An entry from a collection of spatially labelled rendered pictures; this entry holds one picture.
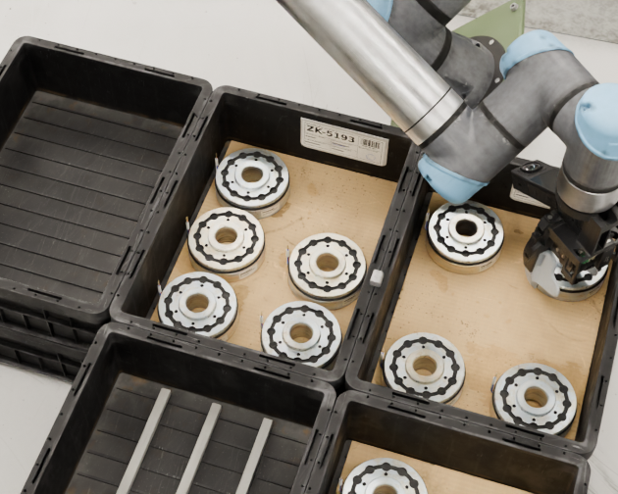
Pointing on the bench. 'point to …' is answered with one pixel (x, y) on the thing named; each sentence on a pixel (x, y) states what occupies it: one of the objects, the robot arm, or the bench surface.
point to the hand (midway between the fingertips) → (547, 269)
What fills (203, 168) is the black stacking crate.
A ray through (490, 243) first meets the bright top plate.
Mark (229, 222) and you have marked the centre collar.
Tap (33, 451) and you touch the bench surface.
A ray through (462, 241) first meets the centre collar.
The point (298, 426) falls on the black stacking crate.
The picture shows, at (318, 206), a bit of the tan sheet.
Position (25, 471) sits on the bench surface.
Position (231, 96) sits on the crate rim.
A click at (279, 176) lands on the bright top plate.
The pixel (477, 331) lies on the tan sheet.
